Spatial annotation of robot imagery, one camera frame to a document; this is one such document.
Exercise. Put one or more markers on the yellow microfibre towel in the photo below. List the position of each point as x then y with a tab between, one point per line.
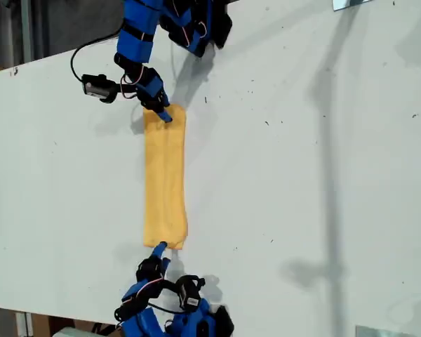
165	175

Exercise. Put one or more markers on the black camera stalk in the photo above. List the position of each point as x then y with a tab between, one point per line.
170	284
112	100

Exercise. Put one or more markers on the white box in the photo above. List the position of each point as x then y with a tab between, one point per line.
73	332

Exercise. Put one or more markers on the black silver camera box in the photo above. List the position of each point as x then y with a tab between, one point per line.
94	86
189	293

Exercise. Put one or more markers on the brown cardboard box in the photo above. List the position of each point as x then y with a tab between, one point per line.
56	324

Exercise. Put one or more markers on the white table leg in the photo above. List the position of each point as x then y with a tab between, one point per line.
22	324

